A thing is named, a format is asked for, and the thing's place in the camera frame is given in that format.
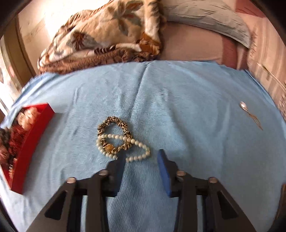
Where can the white cherry print scrunchie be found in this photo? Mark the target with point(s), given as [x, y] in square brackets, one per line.
[27, 118]

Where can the floral brown cream blanket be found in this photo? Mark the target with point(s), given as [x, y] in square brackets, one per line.
[119, 31]

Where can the striped floral pillow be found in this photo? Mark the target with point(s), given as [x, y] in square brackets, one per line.
[266, 61]

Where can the dark red dotted scrunchie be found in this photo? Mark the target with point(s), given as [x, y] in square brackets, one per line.
[17, 137]

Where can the red jewelry box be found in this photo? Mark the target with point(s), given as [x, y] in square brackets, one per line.
[27, 148]

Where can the light blue bed cloth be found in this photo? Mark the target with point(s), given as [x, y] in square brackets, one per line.
[210, 119]

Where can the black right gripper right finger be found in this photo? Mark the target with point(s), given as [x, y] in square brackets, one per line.
[168, 170]

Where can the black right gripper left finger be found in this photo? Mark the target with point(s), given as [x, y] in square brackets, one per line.
[115, 170]

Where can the pink brown bed sheet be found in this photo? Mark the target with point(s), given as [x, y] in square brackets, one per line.
[191, 43]

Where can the red plaid scrunchie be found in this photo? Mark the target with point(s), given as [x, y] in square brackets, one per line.
[7, 160]

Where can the dark brown fuzzy scrunchie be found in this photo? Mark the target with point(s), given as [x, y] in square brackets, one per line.
[5, 134]

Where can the light blue pillow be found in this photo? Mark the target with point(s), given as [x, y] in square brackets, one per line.
[215, 16]

